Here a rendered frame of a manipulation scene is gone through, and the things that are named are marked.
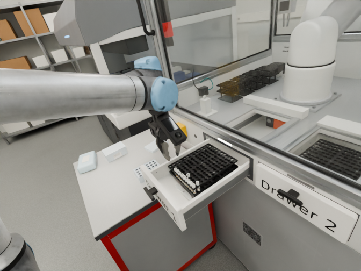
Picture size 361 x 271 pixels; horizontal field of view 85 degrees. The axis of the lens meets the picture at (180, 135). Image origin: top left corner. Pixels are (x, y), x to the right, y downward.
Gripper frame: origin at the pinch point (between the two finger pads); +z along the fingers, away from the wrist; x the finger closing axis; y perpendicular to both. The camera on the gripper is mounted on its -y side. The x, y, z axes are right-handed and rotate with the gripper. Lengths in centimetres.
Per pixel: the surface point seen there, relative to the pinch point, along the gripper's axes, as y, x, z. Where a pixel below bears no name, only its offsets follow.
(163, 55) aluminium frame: 36, -23, -29
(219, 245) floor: 9, -21, 98
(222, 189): -15.9, -8.3, 11.3
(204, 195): -15.7, -0.8, 9.0
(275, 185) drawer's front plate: -28.0, -21.0, 9.2
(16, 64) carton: 383, 67, -24
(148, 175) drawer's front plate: 3.2, 10.5, 4.5
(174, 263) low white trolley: 8, 12, 76
